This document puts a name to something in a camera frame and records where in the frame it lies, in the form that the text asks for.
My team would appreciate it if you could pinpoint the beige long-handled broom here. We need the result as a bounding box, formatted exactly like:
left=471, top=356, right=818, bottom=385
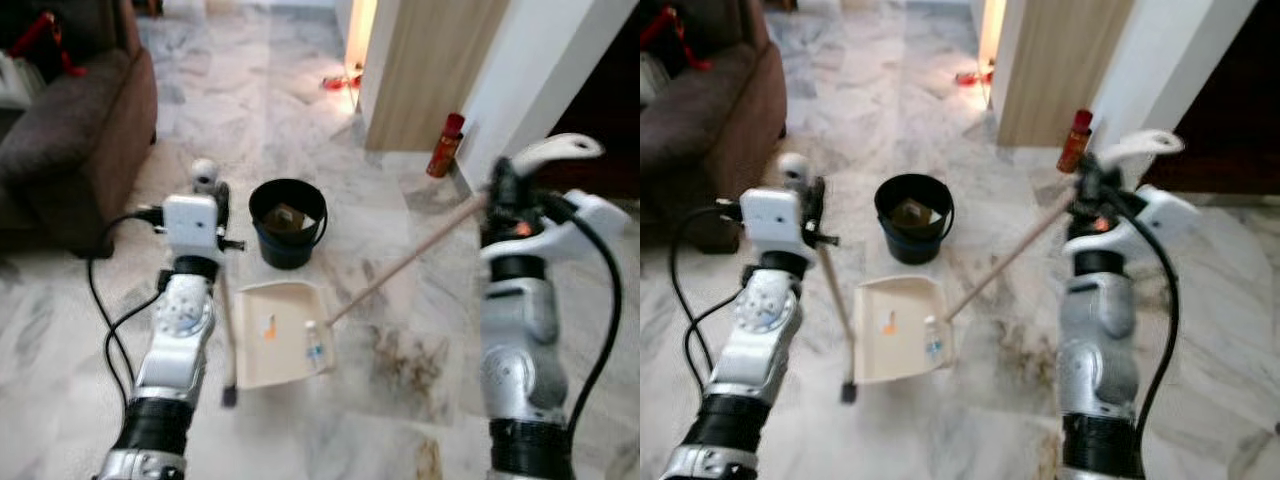
left=943, top=128, right=1186, bottom=323
left=325, top=133, right=606, bottom=326

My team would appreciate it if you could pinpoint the beige long-handled dustpan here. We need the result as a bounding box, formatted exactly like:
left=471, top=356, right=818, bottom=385
left=190, top=158, right=336, bottom=409
left=775, top=152, right=956, bottom=406

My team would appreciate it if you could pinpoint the red spray can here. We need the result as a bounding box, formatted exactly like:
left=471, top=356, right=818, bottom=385
left=427, top=113, right=467, bottom=180
left=1057, top=108, right=1094, bottom=174

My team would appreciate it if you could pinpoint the brown paper scrap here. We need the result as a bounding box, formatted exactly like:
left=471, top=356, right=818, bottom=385
left=268, top=203, right=313, bottom=236
left=893, top=198, right=936, bottom=231

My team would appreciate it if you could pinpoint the black bucket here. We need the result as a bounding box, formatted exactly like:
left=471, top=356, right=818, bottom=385
left=874, top=173, right=956, bottom=266
left=248, top=178, right=329, bottom=271

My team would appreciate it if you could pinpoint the light wooden door panel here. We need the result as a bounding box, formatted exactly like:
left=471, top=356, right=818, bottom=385
left=995, top=0, right=1136, bottom=149
left=365, top=0, right=511, bottom=153

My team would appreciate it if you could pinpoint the brown sofa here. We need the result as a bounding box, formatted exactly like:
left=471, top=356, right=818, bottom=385
left=0, top=0, right=159, bottom=256
left=640, top=0, right=788, bottom=251

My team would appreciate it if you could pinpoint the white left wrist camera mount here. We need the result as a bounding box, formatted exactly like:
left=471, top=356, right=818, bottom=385
left=160, top=193, right=223, bottom=263
left=740, top=187, right=816, bottom=263

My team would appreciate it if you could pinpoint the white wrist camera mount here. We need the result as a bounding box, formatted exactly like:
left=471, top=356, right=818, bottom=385
left=1065, top=185, right=1201, bottom=263
left=740, top=187, right=816, bottom=263
left=480, top=190, right=631, bottom=266
left=160, top=193, right=223, bottom=263

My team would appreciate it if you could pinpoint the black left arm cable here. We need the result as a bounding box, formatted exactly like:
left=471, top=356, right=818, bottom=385
left=668, top=203, right=746, bottom=391
left=85, top=207, right=166, bottom=401

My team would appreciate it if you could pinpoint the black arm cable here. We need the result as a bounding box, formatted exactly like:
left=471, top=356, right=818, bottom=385
left=85, top=207, right=166, bottom=401
left=545, top=195, right=623, bottom=441
left=1120, top=190, right=1181, bottom=441
left=668, top=203, right=746, bottom=391

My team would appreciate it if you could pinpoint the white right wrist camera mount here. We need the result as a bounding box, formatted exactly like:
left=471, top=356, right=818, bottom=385
left=480, top=190, right=631, bottom=266
left=1065, top=185, right=1201, bottom=263

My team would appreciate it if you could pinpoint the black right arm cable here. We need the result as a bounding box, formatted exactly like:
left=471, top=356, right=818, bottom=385
left=1120, top=190, right=1181, bottom=441
left=545, top=195, right=623, bottom=441

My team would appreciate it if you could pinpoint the red strap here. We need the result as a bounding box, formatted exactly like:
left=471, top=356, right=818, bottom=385
left=10, top=10, right=86, bottom=79
left=640, top=5, right=713, bottom=73

